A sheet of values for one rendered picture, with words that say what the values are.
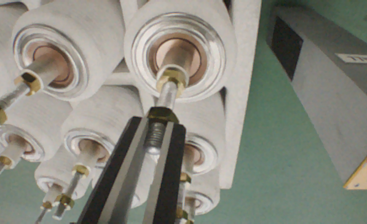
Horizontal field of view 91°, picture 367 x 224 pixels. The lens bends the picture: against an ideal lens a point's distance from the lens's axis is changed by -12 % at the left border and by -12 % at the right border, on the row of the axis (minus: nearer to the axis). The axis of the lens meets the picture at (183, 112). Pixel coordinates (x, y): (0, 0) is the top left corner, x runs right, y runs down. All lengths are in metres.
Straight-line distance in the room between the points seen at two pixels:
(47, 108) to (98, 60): 0.16
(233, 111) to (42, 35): 0.23
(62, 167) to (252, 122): 0.44
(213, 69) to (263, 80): 0.32
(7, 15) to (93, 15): 0.13
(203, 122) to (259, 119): 0.34
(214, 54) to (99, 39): 0.10
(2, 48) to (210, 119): 0.24
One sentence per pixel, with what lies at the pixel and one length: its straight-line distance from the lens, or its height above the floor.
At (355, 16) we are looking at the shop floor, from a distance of 0.49.
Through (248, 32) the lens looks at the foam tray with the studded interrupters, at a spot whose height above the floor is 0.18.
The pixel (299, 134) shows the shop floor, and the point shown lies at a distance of 0.62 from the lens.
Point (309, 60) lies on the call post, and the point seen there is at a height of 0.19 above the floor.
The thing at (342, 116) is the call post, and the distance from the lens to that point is 0.20.
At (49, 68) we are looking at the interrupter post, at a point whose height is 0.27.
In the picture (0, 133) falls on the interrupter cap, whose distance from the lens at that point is 0.36.
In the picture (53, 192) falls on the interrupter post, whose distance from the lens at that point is 0.41.
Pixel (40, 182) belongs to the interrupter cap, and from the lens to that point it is 0.43.
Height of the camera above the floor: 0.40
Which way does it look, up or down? 50 degrees down
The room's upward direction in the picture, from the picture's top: 171 degrees counter-clockwise
